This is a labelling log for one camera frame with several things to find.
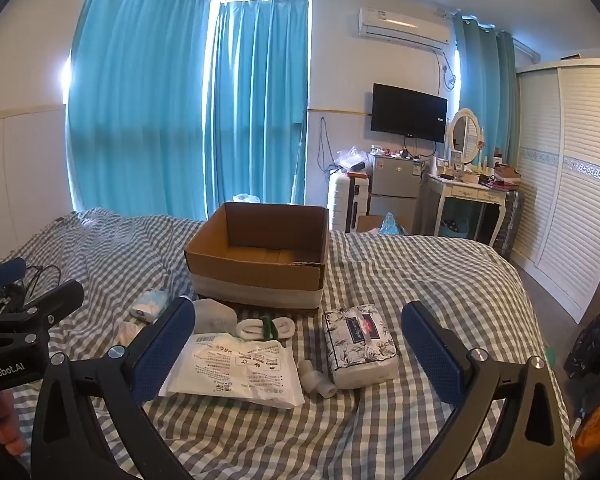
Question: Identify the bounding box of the white dressing table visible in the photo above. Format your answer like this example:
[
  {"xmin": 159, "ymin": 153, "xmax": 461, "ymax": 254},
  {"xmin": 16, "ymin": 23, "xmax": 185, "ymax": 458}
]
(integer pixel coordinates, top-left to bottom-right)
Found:
[{"xmin": 420, "ymin": 172, "xmax": 511, "ymax": 248}]

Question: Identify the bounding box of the dark floral bag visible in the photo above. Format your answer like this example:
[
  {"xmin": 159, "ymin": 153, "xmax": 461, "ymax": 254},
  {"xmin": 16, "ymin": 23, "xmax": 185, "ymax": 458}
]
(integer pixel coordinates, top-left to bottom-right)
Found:
[{"xmin": 562, "ymin": 285, "xmax": 600, "ymax": 381}]

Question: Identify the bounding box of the crumpled clear plastic bag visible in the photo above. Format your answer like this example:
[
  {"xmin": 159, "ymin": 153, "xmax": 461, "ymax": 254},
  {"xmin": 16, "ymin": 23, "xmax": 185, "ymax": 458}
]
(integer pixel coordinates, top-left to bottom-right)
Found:
[{"xmin": 332, "ymin": 146, "xmax": 373, "ymax": 176}]

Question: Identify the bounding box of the black wall television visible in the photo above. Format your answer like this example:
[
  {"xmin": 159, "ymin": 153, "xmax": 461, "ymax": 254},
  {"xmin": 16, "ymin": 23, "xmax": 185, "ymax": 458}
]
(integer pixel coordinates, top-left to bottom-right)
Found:
[{"xmin": 371, "ymin": 82, "xmax": 448, "ymax": 144}]

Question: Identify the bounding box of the small cardboard box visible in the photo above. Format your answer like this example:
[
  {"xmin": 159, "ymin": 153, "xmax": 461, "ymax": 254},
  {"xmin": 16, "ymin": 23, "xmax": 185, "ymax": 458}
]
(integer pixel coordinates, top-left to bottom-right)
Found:
[{"xmin": 357, "ymin": 215, "xmax": 396, "ymax": 233}]

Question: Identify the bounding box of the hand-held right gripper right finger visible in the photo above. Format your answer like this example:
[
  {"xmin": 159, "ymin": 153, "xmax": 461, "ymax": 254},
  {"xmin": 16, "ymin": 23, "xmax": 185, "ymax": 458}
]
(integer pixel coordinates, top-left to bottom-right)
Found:
[{"xmin": 400, "ymin": 301, "xmax": 573, "ymax": 480}]

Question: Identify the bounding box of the short teal curtain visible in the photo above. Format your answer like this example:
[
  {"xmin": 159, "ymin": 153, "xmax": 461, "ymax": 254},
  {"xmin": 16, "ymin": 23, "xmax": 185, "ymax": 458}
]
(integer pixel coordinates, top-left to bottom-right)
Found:
[{"xmin": 452, "ymin": 12, "xmax": 518, "ymax": 161}]

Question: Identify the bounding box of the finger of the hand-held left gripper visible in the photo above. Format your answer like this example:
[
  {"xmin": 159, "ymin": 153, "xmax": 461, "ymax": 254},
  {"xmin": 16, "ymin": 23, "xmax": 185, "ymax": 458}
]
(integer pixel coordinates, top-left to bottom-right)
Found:
[
  {"xmin": 0, "ymin": 258, "xmax": 28, "ymax": 293},
  {"xmin": 7, "ymin": 279, "xmax": 86, "ymax": 336}
]

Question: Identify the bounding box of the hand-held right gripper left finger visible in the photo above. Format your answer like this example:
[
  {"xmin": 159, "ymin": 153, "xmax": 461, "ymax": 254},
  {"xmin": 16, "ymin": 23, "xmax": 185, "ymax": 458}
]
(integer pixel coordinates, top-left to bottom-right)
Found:
[{"xmin": 30, "ymin": 296, "xmax": 197, "ymax": 480}]

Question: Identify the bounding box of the blue plastic bag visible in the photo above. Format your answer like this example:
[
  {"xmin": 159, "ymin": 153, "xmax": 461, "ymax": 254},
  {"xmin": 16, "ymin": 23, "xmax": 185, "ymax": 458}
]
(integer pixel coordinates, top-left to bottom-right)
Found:
[{"xmin": 377, "ymin": 211, "xmax": 406, "ymax": 236}]

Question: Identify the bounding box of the silver small fridge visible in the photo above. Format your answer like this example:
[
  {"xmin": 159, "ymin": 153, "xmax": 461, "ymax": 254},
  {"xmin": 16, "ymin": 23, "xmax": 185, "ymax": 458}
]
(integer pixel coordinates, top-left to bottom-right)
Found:
[{"xmin": 367, "ymin": 154, "xmax": 423, "ymax": 233}]

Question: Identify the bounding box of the white cloth green band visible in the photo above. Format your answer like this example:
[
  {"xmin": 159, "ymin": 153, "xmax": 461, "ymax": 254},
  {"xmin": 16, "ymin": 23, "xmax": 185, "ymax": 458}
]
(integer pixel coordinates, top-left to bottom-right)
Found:
[{"xmin": 236, "ymin": 316, "xmax": 297, "ymax": 343}]

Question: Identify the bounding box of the grey checkered bed sheet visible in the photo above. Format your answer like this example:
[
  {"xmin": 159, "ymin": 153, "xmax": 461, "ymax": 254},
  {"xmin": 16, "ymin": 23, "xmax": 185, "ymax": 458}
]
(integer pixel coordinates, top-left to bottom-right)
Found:
[{"xmin": 0, "ymin": 208, "xmax": 581, "ymax": 480}]

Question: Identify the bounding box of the floral tissue pack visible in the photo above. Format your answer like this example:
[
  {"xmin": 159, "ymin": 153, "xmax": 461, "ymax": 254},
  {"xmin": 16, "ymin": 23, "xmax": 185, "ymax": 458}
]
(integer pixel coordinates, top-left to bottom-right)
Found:
[{"xmin": 321, "ymin": 304, "xmax": 401, "ymax": 390}]

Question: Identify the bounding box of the air conditioner power cord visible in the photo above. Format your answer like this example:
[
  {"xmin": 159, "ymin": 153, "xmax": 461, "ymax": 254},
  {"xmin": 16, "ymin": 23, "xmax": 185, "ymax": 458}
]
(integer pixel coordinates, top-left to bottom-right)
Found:
[{"xmin": 437, "ymin": 50, "xmax": 456, "ymax": 91}]

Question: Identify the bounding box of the black cable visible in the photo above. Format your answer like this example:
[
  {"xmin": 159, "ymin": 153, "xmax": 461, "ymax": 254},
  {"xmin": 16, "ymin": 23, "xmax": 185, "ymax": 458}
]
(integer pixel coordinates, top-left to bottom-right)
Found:
[{"xmin": 22, "ymin": 264, "xmax": 63, "ymax": 306}]

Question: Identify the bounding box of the narrow teal curtain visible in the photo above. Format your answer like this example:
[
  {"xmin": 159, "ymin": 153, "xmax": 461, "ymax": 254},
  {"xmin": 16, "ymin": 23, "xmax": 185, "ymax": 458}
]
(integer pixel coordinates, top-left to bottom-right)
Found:
[{"xmin": 202, "ymin": 0, "xmax": 313, "ymax": 208}]

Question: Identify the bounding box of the orange bag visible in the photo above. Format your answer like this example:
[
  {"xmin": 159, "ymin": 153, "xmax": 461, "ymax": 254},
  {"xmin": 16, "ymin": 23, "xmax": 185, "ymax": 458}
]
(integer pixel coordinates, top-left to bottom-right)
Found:
[{"xmin": 570, "ymin": 390, "xmax": 600, "ymax": 461}]

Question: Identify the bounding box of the dark suitcase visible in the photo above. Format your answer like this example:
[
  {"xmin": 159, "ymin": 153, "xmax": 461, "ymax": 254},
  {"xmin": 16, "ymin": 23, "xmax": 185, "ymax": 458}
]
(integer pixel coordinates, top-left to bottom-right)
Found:
[{"xmin": 492, "ymin": 190, "xmax": 523, "ymax": 261}]

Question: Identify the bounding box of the white louvred wardrobe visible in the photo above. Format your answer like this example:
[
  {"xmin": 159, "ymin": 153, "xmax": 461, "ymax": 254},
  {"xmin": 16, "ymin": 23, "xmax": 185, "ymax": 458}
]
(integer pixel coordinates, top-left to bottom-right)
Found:
[{"xmin": 515, "ymin": 57, "xmax": 600, "ymax": 326}]

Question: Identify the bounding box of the white printed plastic packet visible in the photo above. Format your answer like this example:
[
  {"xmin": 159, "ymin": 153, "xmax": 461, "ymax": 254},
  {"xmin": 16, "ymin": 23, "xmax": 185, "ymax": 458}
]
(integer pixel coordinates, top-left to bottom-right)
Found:
[{"xmin": 159, "ymin": 332, "xmax": 306, "ymax": 408}]

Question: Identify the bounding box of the white oval mirror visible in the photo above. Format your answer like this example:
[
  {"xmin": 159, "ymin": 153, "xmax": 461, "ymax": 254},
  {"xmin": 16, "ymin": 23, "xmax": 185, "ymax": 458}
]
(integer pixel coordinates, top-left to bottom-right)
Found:
[{"xmin": 445, "ymin": 108, "xmax": 486, "ymax": 161}]

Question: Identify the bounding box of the white mop pole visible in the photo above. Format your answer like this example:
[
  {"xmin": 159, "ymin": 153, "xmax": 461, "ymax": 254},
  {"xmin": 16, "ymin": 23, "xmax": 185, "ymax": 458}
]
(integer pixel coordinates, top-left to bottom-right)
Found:
[{"xmin": 290, "ymin": 122, "xmax": 306, "ymax": 206}]

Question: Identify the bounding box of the white suitcase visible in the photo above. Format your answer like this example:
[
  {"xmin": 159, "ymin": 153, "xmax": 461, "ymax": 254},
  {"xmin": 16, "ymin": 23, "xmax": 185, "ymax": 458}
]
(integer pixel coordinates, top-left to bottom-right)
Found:
[{"xmin": 327, "ymin": 172, "xmax": 371, "ymax": 233}]

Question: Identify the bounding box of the brown cardboard box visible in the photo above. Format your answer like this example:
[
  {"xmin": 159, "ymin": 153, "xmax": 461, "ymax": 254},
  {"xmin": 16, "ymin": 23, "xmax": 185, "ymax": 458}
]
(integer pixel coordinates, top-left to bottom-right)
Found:
[{"xmin": 183, "ymin": 201, "xmax": 330, "ymax": 311}]

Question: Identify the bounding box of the wide teal curtain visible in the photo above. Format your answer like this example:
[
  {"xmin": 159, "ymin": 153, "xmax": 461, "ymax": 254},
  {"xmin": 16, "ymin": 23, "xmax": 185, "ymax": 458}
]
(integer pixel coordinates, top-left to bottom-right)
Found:
[{"xmin": 67, "ymin": 0, "xmax": 213, "ymax": 221}]

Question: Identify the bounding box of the person's left hand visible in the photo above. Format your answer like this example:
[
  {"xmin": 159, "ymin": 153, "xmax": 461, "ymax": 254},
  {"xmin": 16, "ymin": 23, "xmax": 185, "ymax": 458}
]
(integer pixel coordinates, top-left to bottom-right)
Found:
[{"xmin": 0, "ymin": 389, "xmax": 31, "ymax": 453}]

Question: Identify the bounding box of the blue white tissue pack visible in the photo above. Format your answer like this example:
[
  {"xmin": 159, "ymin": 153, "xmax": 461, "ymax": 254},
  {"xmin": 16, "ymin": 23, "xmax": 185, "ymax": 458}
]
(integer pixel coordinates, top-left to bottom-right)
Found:
[{"xmin": 130, "ymin": 289, "xmax": 173, "ymax": 322}]

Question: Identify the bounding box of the white air conditioner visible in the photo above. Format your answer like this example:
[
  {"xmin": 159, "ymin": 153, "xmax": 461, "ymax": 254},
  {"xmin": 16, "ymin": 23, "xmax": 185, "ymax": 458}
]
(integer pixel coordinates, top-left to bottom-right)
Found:
[{"xmin": 357, "ymin": 6, "xmax": 452, "ymax": 52}]

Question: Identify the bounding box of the hanging wall cable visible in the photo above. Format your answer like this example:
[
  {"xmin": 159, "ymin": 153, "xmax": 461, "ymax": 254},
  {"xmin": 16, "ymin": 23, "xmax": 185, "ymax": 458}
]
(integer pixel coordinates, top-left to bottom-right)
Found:
[{"xmin": 317, "ymin": 116, "xmax": 331, "ymax": 173}]

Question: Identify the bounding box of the teal storage basket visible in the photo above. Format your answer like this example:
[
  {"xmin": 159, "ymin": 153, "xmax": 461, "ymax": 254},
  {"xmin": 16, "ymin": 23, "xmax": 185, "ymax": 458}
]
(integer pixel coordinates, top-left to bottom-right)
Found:
[{"xmin": 440, "ymin": 217, "xmax": 473, "ymax": 238}]

